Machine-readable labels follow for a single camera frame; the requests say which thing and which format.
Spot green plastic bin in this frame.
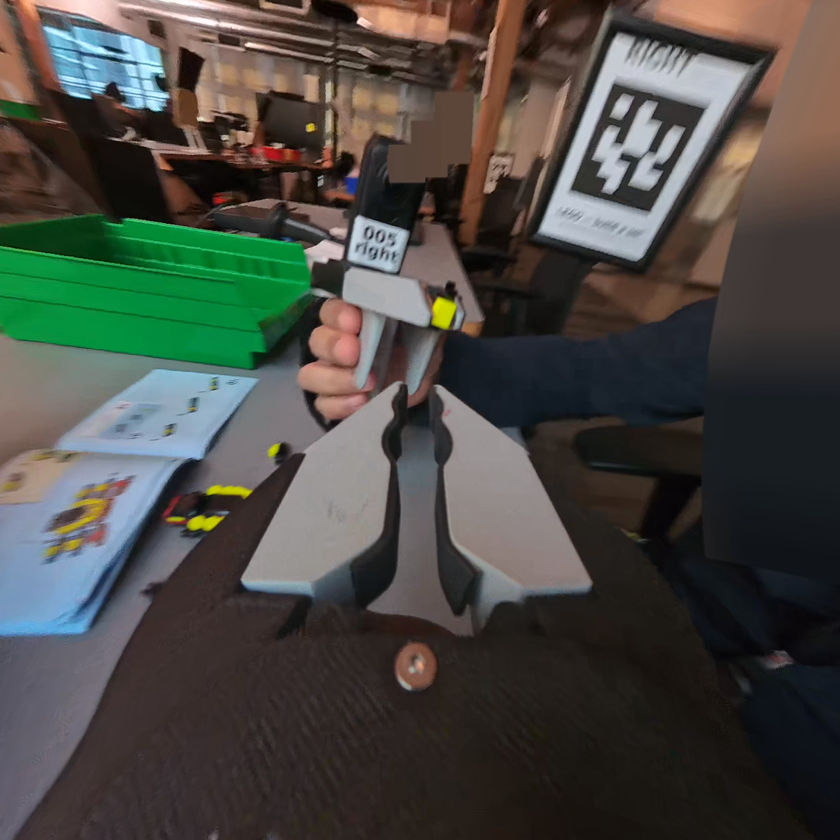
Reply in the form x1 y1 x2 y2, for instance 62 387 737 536
0 215 313 370

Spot yellow and black lego piece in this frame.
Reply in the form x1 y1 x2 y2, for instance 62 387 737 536
430 282 459 331

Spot black device on table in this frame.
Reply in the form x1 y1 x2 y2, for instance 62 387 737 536
209 201 334 244

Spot framed black white marker sign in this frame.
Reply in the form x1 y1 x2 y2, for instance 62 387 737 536
528 12 779 274

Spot wooden post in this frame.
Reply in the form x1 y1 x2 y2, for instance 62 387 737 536
458 0 527 245

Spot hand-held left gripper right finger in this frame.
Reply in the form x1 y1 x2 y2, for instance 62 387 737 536
428 384 595 636

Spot black armrest office chair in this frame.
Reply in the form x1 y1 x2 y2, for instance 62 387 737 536
574 419 704 542

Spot person's dark blue clothing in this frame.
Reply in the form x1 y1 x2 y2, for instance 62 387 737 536
663 545 840 840

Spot person's right forearm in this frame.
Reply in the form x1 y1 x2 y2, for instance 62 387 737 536
436 298 719 427

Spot black computer monitor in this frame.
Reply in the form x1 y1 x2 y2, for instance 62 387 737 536
261 91 328 151

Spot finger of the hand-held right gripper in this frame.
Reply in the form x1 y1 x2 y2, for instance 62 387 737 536
341 268 468 332

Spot black yellow lego car build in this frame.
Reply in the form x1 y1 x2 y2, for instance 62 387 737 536
164 483 254 538

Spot small lego instruction booklet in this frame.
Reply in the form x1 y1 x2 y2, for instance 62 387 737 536
58 369 259 460

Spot person's right hand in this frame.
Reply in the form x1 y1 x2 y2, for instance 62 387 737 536
297 298 380 422

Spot white paper sheets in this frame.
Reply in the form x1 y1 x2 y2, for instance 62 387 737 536
303 226 350 265

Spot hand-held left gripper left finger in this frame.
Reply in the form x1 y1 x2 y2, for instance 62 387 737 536
240 382 409 610

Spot large lego instruction booklet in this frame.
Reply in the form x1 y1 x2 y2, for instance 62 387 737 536
0 449 193 637

